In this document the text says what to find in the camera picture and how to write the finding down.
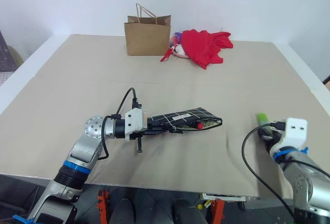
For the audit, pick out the pink basket with items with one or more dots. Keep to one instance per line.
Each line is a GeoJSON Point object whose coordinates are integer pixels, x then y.
{"type": "Point", "coordinates": [175, 46]}

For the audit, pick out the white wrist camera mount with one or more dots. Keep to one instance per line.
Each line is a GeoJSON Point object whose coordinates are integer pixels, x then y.
{"type": "Point", "coordinates": [295, 131]}
{"type": "Point", "coordinates": [135, 123]}

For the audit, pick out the green highlighter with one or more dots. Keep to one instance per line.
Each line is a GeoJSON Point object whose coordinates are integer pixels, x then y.
{"type": "Point", "coordinates": [263, 119]}

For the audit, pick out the red metal stand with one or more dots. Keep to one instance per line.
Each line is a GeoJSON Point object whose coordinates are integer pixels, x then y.
{"type": "Point", "coordinates": [217, 209]}
{"type": "Point", "coordinates": [102, 206]}

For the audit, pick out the grey laptop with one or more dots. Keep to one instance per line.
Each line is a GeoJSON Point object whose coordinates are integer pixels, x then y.
{"type": "Point", "coordinates": [5, 61]}

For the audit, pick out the beige table cover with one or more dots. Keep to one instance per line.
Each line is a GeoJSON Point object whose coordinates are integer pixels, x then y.
{"type": "Point", "coordinates": [165, 87]}

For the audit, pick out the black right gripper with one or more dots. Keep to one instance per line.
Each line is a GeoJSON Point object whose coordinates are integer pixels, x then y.
{"type": "Point", "coordinates": [272, 137]}

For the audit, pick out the olive green chair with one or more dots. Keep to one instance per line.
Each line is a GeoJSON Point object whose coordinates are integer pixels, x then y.
{"type": "Point", "coordinates": [16, 55]}

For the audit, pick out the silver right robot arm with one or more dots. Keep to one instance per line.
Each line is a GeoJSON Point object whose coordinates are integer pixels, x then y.
{"type": "Point", "coordinates": [301, 177]}

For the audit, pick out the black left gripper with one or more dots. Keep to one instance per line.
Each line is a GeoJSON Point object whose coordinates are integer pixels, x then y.
{"type": "Point", "coordinates": [150, 130]}

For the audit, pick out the white bracket under table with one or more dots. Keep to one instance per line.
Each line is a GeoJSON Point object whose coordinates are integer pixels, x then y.
{"type": "Point", "coordinates": [223, 197]}

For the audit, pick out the small yellow part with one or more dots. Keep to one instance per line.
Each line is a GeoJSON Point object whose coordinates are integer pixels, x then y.
{"type": "Point", "coordinates": [199, 206]}

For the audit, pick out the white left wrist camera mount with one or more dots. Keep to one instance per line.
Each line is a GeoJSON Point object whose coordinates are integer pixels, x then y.
{"type": "Point", "coordinates": [135, 123]}

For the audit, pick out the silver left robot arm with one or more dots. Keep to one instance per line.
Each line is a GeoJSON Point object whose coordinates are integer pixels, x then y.
{"type": "Point", "coordinates": [82, 151]}

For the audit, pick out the black grid pencil pouch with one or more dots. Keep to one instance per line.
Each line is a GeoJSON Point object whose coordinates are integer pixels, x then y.
{"type": "Point", "coordinates": [190, 117]}

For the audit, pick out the red cloth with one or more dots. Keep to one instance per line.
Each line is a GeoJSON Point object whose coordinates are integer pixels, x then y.
{"type": "Point", "coordinates": [203, 46]}

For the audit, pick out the red marker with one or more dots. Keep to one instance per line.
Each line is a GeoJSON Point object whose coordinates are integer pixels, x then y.
{"type": "Point", "coordinates": [198, 125]}

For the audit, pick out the brown paper bag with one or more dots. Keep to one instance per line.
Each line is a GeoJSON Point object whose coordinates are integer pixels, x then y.
{"type": "Point", "coordinates": [148, 38]}

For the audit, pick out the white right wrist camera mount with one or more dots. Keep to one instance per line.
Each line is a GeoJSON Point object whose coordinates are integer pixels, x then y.
{"type": "Point", "coordinates": [295, 131]}

